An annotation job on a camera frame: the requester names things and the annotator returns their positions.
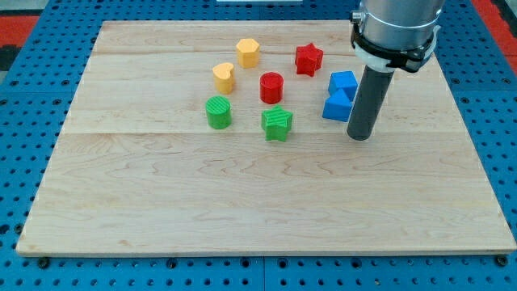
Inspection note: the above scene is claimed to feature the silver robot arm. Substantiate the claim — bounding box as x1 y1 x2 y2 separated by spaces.
351 0 445 74

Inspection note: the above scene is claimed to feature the green star block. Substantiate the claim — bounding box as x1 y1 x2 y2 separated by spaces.
261 105 293 141

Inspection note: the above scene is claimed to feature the green cylinder block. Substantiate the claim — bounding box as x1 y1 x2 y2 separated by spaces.
205 95 232 129

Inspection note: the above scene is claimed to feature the red cylinder block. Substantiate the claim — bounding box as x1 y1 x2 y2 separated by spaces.
259 72 284 104

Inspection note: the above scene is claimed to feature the light wooden board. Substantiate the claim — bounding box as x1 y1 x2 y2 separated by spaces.
16 21 516 257

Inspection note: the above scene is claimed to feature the yellow heart block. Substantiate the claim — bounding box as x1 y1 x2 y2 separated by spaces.
212 62 235 94

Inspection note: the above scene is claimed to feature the blue triangle block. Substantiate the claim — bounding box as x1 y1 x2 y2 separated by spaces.
322 89 352 122

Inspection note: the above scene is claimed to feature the yellow hexagon block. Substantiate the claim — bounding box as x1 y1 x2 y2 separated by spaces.
236 38 260 69

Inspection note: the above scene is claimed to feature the red star block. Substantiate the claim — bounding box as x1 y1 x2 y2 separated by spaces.
295 43 324 77

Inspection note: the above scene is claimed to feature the blue cube block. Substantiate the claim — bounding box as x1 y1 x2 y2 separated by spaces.
328 71 359 102

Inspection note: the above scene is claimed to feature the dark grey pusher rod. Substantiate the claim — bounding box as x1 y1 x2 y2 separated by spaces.
347 66 393 141

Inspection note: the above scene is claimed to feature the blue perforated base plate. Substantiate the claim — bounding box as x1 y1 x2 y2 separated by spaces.
1 1 516 290

